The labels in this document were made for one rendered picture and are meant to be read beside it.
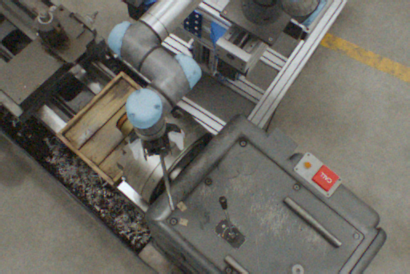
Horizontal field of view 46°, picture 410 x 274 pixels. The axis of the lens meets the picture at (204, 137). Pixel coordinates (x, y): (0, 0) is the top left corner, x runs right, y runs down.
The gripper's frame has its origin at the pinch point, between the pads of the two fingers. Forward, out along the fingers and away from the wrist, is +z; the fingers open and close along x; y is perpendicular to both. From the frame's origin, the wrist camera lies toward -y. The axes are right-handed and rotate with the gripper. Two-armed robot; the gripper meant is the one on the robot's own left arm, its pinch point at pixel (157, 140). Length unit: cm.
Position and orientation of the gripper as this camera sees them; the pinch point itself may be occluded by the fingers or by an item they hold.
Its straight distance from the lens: 134.9
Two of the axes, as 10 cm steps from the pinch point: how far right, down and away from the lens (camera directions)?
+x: 9.8, -2.1, 0.5
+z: 0.1, 2.8, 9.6
